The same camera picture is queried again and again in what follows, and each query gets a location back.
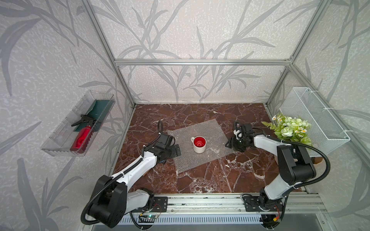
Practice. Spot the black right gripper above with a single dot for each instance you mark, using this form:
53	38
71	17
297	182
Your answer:
231	144

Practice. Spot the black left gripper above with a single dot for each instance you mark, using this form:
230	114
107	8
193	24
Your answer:
174	154

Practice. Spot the white mug red inside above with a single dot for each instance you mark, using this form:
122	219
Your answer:
199	144

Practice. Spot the clear bubble wrap sheet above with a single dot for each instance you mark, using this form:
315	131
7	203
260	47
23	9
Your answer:
215	148

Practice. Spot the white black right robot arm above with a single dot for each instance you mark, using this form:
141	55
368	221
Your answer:
294	166

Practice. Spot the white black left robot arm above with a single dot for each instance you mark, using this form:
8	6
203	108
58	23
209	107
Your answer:
112	199

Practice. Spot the green white artificial flowers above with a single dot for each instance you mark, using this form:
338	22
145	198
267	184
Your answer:
290	128

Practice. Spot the green circuit board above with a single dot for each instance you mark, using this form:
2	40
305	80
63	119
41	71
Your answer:
148	218

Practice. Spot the green card in tray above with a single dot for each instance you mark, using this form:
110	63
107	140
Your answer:
98	110

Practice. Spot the red black pruning shears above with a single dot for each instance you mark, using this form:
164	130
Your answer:
81	142

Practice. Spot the white wire mesh basket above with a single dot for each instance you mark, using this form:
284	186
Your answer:
326	133

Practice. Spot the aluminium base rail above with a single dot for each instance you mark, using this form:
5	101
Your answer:
232	203

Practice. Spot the clear plastic wall tray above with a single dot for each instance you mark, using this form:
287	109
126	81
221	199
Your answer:
76	133

